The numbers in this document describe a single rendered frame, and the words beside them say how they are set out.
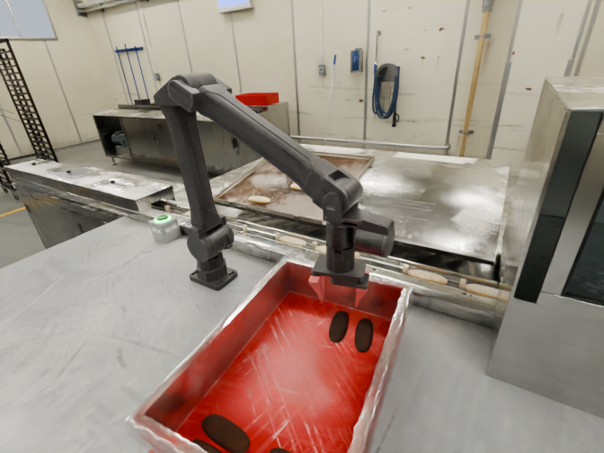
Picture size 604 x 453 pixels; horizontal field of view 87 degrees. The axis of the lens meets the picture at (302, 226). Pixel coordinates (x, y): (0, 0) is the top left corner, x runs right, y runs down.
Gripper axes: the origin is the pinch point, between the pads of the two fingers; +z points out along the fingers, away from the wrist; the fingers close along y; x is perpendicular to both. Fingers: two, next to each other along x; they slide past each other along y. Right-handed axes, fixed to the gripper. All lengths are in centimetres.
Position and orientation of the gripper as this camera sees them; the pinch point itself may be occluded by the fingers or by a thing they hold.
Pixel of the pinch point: (339, 299)
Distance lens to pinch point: 72.4
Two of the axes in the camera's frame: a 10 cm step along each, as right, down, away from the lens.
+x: -2.7, 4.5, -8.5
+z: 0.4, 8.9, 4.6
